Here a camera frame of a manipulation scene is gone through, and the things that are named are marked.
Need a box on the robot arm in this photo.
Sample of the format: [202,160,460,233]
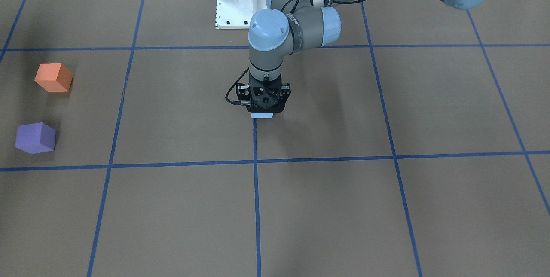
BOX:
[226,0,485,113]

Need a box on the purple foam block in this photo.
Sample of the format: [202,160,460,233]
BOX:
[15,122,56,154]

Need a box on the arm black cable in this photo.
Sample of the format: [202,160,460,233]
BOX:
[225,67,251,106]

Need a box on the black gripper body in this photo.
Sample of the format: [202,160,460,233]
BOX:
[237,76,291,113]

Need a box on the orange foam block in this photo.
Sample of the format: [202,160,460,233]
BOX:
[34,63,74,92]

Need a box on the light blue foam block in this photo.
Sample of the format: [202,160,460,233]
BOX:
[251,112,274,119]

